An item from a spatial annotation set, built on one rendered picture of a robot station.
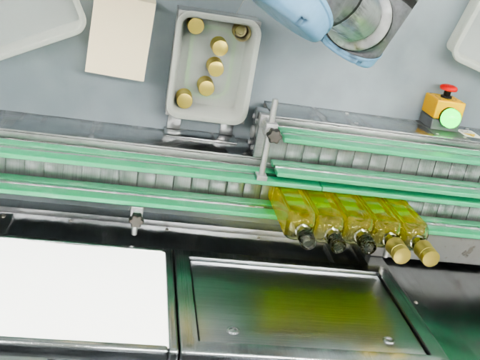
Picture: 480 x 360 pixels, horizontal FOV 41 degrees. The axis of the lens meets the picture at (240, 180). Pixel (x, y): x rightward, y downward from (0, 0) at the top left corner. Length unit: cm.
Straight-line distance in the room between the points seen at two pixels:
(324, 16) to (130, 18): 64
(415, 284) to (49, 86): 91
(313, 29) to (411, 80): 80
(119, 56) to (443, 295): 86
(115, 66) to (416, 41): 67
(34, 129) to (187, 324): 53
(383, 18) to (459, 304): 66
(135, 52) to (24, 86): 27
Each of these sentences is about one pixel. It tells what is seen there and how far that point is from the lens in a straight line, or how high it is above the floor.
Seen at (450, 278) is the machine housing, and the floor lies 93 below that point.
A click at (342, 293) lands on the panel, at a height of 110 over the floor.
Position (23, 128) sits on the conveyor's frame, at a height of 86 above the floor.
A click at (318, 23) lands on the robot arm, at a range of 78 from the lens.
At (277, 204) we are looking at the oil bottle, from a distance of 131.
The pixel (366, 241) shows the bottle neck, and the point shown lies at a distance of 121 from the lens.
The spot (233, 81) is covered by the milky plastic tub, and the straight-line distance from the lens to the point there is 143.
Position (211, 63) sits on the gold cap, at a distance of 137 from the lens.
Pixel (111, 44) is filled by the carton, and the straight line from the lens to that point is 135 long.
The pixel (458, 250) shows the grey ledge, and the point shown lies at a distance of 162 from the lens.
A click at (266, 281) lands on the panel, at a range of 129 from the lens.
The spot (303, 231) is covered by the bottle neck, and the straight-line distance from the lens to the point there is 119.
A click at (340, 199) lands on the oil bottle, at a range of 133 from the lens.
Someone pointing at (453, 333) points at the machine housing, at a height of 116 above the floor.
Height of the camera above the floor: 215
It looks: 66 degrees down
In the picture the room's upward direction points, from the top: 161 degrees clockwise
